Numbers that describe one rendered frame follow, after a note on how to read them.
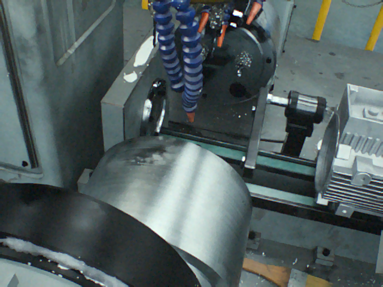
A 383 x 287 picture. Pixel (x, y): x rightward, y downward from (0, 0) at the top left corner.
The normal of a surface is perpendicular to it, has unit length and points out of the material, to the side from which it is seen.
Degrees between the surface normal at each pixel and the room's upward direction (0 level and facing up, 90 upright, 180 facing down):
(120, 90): 0
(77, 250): 14
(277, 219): 90
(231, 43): 90
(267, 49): 90
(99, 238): 23
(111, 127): 90
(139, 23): 0
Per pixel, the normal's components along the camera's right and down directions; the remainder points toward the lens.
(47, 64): 0.97, 0.22
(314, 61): 0.08, -0.73
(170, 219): 0.30, -0.66
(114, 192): -0.33, -0.75
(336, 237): -0.23, 0.65
